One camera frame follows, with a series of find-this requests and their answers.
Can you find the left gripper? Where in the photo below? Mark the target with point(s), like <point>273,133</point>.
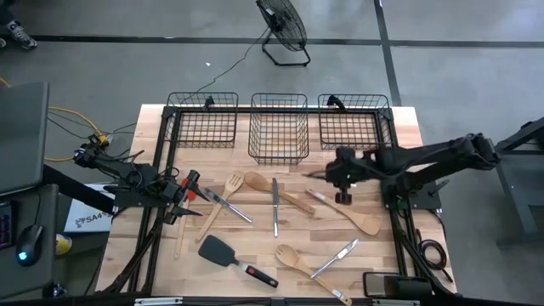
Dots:
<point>174,191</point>

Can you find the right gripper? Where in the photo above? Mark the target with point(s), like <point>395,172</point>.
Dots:
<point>346,168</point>

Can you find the silver table knife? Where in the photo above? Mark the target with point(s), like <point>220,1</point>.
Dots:
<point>229,206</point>
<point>336,257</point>
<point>275,204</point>

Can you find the wooden slotted spatula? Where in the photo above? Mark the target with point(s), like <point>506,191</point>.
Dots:
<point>231,183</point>

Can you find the wooden spoon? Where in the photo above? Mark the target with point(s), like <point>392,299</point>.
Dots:
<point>257,180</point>

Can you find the wooden spork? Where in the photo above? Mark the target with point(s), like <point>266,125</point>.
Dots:
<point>287,255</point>

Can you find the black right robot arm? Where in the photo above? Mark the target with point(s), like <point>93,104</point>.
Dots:
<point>425,157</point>

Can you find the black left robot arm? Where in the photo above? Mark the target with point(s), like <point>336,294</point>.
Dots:
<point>140,176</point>

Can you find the black basket clamp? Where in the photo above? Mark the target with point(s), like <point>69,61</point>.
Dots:
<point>209,102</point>
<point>336,103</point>

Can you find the white printed box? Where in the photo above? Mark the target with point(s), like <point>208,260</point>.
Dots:
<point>87,217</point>

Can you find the black metal beam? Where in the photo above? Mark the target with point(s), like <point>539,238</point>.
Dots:
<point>76,189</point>

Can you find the glossy black rectangular device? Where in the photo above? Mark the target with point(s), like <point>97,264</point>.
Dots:
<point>375,285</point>

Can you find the yellow round object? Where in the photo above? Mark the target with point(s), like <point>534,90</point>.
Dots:
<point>64,244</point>

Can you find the black box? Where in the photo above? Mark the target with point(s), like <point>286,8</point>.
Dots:
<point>408,287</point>

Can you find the black floor fan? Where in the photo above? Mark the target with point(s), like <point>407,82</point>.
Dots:
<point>282,23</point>

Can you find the black computer mouse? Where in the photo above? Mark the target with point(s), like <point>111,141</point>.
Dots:
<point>30,246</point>

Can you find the dark grey desk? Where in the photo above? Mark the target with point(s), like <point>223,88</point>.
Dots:
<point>38,276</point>

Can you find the grey laptop lid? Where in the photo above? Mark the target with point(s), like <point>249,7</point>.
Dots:
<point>23,136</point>

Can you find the black keyboard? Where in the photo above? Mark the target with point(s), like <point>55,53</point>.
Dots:
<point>5,225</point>

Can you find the dark metal side table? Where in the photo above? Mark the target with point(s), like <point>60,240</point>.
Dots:
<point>520,170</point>

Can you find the person's shoe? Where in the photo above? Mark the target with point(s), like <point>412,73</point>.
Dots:
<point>21,35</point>
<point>2,42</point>

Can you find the person's leg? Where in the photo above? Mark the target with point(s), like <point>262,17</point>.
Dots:
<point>6,10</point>

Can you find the black aluminium table frame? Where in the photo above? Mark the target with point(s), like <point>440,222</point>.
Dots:
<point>243,110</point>

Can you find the silver metal bracket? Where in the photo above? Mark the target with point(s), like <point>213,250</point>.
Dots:
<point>158,301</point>
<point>395,302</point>

